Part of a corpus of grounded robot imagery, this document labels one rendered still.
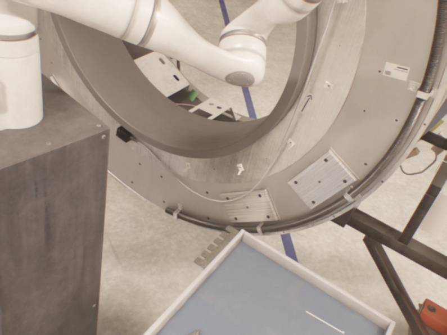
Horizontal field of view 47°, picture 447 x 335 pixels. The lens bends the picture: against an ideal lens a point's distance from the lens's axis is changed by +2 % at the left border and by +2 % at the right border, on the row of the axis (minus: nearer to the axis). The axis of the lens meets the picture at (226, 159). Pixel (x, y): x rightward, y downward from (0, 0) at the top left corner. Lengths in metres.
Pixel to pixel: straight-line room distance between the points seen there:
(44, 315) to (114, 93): 0.71
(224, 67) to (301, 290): 0.68
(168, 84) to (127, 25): 0.98
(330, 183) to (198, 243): 1.10
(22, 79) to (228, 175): 0.73
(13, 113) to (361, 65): 0.71
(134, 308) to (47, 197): 1.11
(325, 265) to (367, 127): 1.26
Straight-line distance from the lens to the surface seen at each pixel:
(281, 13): 0.83
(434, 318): 2.09
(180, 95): 1.95
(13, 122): 0.98
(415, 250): 1.65
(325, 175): 1.31
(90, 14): 0.86
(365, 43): 1.16
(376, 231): 1.65
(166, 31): 0.87
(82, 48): 1.67
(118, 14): 0.86
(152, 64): 1.85
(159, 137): 1.54
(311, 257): 2.40
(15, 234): 1.03
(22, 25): 0.90
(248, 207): 1.49
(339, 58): 1.18
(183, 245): 2.27
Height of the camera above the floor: 1.68
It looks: 37 degrees down
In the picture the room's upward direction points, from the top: 14 degrees clockwise
